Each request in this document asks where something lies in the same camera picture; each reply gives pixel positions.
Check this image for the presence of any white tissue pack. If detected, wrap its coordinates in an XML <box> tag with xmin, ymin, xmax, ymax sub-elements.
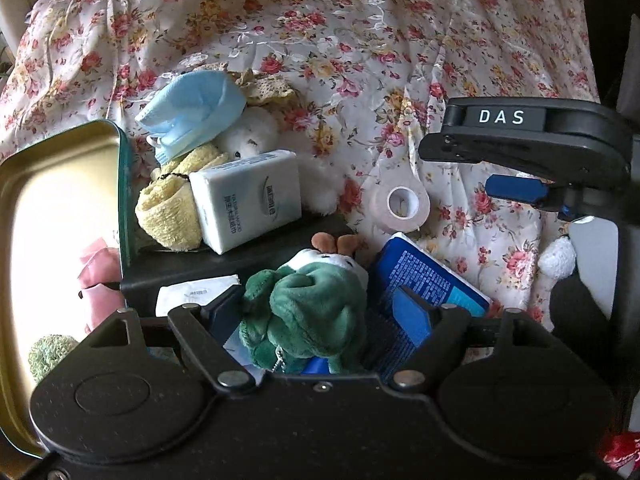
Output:
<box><xmin>189</xmin><ymin>156</ymin><xmax>302</xmax><ymax>255</ymax></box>

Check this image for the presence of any beige tape roll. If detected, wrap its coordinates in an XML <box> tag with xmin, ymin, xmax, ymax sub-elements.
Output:
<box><xmin>370</xmin><ymin>177</ymin><xmax>431</xmax><ymax>233</ymax></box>

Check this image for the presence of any green plush toy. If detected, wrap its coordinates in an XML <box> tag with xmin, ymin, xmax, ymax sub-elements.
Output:
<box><xmin>239</xmin><ymin>261</ymin><xmax>367</xmax><ymax>374</ymax></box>

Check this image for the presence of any white teddy bear plush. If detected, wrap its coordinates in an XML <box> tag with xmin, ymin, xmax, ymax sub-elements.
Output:
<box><xmin>214</xmin><ymin>106</ymin><xmax>345</xmax><ymax>216</ymax></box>

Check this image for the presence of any gold metal tin box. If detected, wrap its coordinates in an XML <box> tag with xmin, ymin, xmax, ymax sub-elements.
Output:
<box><xmin>1</xmin><ymin>120</ymin><xmax>131</xmax><ymax>458</ymax></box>

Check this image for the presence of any yellow rolled towel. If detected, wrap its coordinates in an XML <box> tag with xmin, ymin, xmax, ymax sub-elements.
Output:
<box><xmin>134</xmin><ymin>142</ymin><xmax>229</xmax><ymax>252</ymax></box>

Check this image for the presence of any black white penguin plush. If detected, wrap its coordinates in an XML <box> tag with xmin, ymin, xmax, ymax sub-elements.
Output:
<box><xmin>538</xmin><ymin>216</ymin><xmax>620</xmax><ymax>363</ymax></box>

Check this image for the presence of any black box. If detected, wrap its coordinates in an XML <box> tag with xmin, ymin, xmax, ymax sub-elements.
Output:
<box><xmin>119</xmin><ymin>211</ymin><xmax>356</xmax><ymax>319</ymax></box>

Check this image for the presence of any small white wipe packet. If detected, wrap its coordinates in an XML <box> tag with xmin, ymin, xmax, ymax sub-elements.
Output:
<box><xmin>155</xmin><ymin>274</ymin><xmax>240</xmax><ymax>318</ymax></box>

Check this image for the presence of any floral pink bedspread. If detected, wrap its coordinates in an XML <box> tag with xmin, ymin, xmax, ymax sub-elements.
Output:
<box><xmin>1</xmin><ymin>0</ymin><xmax>598</xmax><ymax>324</ymax></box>

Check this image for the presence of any beige crochet lace doily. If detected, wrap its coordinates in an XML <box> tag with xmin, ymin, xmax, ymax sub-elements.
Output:
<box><xmin>198</xmin><ymin>63</ymin><xmax>297</xmax><ymax>106</ymax></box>

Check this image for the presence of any pink soft cloth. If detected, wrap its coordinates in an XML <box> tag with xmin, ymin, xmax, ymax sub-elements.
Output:
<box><xmin>77</xmin><ymin>238</ymin><xmax>125</xmax><ymax>334</ymax></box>

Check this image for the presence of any green knitted ball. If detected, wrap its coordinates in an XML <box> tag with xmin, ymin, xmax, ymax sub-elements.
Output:
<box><xmin>28</xmin><ymin>335</ymin><xmax>78</xmax><ymax>384</ymax></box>

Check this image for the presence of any blue tissue packet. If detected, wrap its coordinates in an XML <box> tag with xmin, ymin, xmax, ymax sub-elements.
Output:
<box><xmin>359</xmin><ymin>233</ymin><xmax>490</xmax><ymax>382</ymax></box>

